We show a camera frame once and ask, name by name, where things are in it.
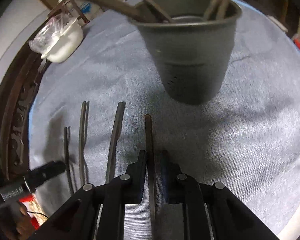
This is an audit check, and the carved dark wooden bench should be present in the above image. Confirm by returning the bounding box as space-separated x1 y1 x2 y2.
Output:
0 0 91 181

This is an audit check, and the dark chopstick four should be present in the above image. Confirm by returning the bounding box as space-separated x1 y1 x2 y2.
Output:
106 102 126 184

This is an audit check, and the grey metal utensil cup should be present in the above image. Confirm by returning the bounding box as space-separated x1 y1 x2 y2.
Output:
130 0 242 105

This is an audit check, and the dark chopstick one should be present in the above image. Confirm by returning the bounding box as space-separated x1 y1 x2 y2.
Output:
203 0 230 21

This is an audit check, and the dark chopstick six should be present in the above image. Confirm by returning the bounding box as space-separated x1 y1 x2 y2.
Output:
63 127 74 195

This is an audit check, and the dark chopstick five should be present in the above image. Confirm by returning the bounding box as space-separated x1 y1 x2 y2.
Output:
78 101 89 186

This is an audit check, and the white bowl with plastic bag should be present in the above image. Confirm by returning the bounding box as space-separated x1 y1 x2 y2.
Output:
29 13 84 63

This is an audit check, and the dark chopstick three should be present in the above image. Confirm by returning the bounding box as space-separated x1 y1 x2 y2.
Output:
145 114 157 225

